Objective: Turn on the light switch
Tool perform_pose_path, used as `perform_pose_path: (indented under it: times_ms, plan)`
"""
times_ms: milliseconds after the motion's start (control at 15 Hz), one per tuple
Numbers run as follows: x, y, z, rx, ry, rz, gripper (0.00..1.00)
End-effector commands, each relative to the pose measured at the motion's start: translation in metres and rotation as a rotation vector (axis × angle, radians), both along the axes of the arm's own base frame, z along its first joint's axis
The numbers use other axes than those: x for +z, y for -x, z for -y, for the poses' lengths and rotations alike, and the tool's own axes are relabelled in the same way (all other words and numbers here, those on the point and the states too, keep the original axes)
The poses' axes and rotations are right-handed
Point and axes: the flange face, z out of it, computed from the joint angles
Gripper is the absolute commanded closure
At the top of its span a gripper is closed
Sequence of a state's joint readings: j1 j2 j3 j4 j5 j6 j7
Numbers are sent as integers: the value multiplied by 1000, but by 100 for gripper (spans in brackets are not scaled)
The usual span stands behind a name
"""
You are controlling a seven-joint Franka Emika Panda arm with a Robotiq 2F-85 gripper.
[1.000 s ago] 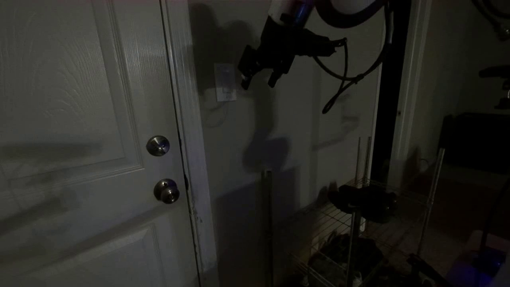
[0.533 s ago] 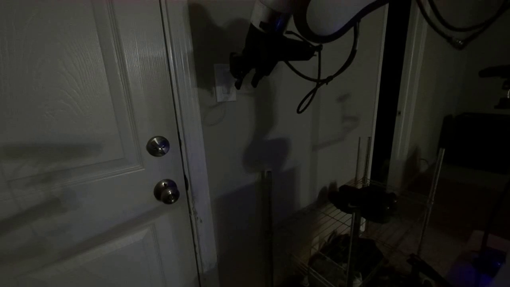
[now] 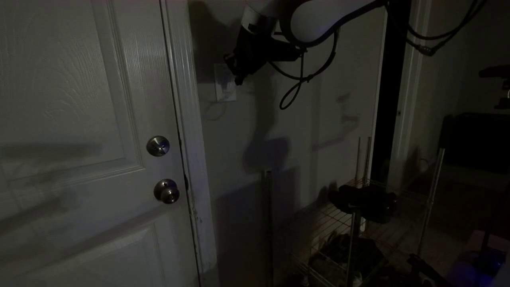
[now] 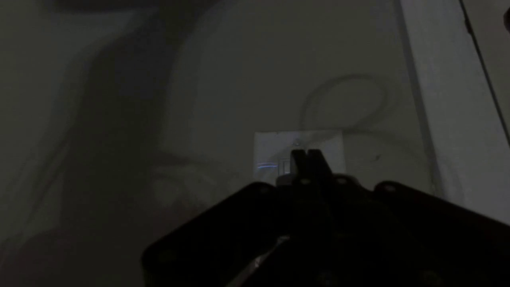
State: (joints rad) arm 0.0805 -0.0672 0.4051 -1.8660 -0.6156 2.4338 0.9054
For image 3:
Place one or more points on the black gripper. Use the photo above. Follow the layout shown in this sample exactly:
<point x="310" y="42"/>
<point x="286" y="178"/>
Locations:
<point x="259" y="49"/>

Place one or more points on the white wall light switch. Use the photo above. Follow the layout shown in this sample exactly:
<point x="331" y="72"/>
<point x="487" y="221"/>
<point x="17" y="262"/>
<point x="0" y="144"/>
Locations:
<point x="226" y="92"/>

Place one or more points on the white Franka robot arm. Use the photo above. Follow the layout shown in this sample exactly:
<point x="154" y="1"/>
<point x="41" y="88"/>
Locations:
<point x="318" y="17"/>

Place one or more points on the round metal deadbolt knob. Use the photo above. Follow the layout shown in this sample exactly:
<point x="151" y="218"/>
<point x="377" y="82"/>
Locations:
<point x="157" y="146"/>

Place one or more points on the round metal door knob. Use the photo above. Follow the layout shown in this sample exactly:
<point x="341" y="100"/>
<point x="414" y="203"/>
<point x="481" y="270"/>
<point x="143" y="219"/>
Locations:
<point x="165" y="192"/>

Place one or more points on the thin metal stand pole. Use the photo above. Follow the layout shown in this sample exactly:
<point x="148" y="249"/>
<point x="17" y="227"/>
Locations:
<point x="266" y="229"/>

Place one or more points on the white panelled door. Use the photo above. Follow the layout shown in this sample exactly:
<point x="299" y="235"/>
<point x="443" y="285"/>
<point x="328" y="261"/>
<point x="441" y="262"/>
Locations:
<point x="68" y="106"/>

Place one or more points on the black bundle on shelf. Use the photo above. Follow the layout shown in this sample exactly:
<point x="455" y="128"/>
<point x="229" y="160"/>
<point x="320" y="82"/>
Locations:
<point x="363" y="202"/>

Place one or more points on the dark low cabinet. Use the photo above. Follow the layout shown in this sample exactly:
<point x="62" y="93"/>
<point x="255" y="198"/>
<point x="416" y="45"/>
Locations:
<point x="473" y="143"/>

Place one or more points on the white door frame trim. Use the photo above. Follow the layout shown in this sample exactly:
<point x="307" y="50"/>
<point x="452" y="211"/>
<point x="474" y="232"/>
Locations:
<point x="186" y="106"/>

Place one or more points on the black vertical post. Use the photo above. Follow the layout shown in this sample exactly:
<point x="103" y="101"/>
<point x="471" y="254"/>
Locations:
<point x="392" y="96"/>

